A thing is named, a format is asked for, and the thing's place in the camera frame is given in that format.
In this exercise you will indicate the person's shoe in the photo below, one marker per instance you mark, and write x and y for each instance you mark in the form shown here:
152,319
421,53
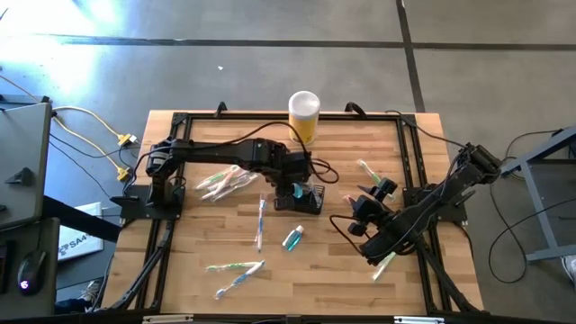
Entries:
570,270

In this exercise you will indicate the black aluminium table frame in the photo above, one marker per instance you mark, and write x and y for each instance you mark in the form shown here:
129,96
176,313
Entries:
247,117

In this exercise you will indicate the grey metal stand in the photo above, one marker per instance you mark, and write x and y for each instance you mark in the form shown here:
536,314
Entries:
540,213

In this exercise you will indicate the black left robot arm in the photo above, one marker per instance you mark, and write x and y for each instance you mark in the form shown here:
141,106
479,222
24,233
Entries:
216,153

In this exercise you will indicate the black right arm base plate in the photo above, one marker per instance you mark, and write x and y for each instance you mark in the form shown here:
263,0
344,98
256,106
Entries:
454,211

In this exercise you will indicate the white toothbrush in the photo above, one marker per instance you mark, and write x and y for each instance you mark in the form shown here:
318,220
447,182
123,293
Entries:
243,182

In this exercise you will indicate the black desk bar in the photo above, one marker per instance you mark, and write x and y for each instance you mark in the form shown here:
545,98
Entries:
81,218

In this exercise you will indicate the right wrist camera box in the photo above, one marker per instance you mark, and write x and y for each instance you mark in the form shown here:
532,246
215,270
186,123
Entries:
357,229

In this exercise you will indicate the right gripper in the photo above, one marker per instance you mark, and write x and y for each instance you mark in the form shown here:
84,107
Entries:
384,213

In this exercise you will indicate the small black bracket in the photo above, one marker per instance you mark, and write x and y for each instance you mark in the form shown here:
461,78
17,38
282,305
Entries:
22,176

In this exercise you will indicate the yellow canister with white lid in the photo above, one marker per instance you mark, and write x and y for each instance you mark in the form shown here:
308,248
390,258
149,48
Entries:
304,108

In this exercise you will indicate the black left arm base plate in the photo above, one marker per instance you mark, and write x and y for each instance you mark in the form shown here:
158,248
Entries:
130,207

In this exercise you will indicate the teal mouthwash bottle white cap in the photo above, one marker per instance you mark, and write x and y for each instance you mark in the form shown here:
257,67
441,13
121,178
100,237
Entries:
298,191
292,240

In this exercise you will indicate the green toothbrush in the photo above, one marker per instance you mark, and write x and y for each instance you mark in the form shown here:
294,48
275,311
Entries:
216,177
368,170
229,266
380,270

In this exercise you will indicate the black computer mouse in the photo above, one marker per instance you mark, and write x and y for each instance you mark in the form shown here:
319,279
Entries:
31,270

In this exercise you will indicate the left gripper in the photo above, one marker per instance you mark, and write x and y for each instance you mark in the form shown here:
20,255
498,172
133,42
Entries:
294,168

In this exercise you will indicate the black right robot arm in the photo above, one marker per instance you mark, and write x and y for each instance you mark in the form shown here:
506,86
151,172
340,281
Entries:
427,211

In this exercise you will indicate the blue toothbrush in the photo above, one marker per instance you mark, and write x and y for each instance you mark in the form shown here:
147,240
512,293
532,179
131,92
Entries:
238,280
260,225

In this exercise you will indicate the grey side table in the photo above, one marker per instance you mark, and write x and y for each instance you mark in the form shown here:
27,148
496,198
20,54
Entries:
22,144

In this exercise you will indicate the black table clamp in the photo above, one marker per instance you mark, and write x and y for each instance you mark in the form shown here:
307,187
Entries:
220,109
355,109

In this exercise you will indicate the white printed box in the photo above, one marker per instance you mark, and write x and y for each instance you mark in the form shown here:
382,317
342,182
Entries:
81,234

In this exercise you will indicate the dark grey desk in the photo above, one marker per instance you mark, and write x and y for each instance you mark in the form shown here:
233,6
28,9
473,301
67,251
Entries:
49,297

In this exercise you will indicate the silver edge bracket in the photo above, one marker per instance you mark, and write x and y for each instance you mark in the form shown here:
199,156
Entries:
418,320
166,319

